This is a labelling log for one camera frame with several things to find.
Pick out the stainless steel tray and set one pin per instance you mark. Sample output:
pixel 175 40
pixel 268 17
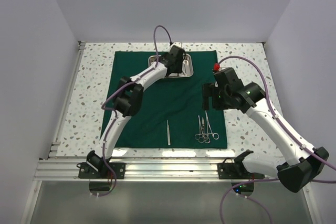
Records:
pixel 187 69

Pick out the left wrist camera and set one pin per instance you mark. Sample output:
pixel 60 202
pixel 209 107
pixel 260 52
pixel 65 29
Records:
pixel 176 44

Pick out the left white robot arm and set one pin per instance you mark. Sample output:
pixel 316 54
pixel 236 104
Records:
pixel 126 102

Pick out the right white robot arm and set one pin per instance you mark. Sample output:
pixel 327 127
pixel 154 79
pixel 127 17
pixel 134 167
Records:
pixel 300 163

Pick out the steel scalpel handle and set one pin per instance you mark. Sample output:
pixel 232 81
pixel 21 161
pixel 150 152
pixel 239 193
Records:
pixel 168 133

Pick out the long steel hemostat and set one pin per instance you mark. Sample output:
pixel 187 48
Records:
pixel 209 130

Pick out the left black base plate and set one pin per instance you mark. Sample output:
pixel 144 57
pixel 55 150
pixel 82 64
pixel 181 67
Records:
pixel 87 172

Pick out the steel surgical scissors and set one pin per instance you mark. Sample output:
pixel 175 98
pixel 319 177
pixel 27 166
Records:
pixel 203 123

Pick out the green surgical cloth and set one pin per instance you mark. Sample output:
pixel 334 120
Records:
pixel 178 100

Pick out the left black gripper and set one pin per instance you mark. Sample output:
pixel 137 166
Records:
pixel 178 68

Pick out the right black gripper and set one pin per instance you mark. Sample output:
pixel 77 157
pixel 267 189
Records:
pixel 208 91

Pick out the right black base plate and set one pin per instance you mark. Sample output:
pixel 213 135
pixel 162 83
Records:
pixel 228 169

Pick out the aluminium rail frame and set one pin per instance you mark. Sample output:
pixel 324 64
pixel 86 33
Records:
pixel 81 123

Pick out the small steel hemostat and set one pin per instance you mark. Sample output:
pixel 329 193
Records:
pixel 200 136

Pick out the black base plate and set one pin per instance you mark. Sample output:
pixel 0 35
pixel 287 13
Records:
pixel 87 172
pixel 228 169

